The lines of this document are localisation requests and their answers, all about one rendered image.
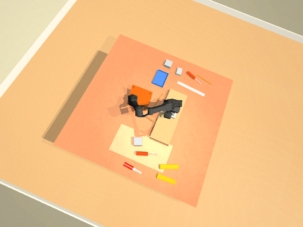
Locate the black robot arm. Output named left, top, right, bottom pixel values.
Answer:
left=128, top=94, right=182, bottom=117

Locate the blue rectangular tray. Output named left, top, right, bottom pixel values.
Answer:
left=152, top=69, right=169, bottom=88

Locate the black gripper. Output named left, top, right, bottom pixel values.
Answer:
left=164, top=111, right=173, bottom=119

